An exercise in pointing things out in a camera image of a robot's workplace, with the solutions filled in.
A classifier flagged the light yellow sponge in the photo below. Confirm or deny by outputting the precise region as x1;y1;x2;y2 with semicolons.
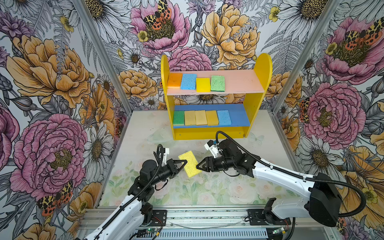
195;110;208;126

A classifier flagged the bright yellow square sponge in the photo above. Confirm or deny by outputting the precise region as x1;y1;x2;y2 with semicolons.
196;78;211;93

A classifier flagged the dark green scrub sponge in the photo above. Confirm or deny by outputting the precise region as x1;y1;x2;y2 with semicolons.
173;111;185;126

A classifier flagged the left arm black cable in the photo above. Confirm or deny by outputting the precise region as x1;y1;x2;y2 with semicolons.
89;143;170;240

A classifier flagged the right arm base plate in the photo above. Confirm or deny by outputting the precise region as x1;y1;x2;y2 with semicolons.
244;209;291;226

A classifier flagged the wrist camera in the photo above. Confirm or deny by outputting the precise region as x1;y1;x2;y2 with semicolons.
204;138;242;160
140;160;158;183

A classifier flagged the golden yellow sponge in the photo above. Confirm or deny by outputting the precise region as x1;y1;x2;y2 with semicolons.
206;111;219;126

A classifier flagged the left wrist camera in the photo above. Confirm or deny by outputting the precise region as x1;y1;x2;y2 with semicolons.
140;160;158;183

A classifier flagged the lime yellow sponge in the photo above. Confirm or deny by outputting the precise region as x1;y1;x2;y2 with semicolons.
178;151;202;178

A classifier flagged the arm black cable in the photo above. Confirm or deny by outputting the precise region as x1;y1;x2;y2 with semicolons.
89;143;170;240
215;130;367;218

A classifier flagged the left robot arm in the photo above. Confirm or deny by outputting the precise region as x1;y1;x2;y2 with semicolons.
83;159;188;240

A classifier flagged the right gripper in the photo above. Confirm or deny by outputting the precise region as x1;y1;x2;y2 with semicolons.
195;156;235;174

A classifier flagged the blue sponge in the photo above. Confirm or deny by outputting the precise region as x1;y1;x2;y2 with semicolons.
217;110;232;126
180;74;197;90

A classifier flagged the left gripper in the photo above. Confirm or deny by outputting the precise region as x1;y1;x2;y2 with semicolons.
150;158;188;185

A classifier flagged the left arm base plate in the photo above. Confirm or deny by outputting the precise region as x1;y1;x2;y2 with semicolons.
148;209;168;227

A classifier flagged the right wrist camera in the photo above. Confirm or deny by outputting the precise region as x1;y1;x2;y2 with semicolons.
204;138;242;160

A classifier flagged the orange sponge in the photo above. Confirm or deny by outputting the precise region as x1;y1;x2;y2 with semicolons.
167;73;183;89

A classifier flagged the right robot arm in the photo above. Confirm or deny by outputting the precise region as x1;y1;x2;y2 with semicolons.
196;154;342;227

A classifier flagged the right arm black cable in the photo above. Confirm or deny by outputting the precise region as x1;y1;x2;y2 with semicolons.
215;130;367;218

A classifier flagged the aluminium front rail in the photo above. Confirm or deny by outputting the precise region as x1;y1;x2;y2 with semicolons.
76;205;337;240

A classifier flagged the light green sponge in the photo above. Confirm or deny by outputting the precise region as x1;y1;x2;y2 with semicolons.
211;76;226;92

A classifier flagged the yellow shelf unit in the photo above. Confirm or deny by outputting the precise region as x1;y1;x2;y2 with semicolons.
161;53;273;141

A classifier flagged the pale yellow sponge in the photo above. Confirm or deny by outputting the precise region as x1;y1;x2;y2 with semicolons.
184;111;196;126

